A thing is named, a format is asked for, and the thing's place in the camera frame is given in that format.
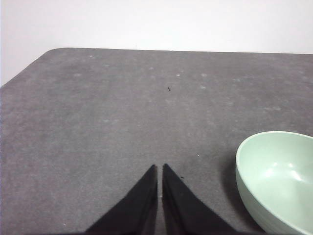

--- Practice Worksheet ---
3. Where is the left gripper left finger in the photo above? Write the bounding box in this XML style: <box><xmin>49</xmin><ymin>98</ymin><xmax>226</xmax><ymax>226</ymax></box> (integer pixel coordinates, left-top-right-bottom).
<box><xmin>83</xmin><ymin>164</ymin><xmax>158</xmax><ymax>235</ymax></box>

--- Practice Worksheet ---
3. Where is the pale green ribbed bowl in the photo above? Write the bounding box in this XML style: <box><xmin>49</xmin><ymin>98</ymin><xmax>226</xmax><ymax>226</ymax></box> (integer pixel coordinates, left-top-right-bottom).
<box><xmin>235</xmin><ymin>131</ymin><xmax>313</xmax><ymax>235</ymax></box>

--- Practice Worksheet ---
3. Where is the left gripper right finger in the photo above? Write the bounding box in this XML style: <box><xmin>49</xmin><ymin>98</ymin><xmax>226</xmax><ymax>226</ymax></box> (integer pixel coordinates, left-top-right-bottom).
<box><xmin>161</xmin><ymin>163</ymin><xmax>239</xmax><ymax>235</ymax></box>

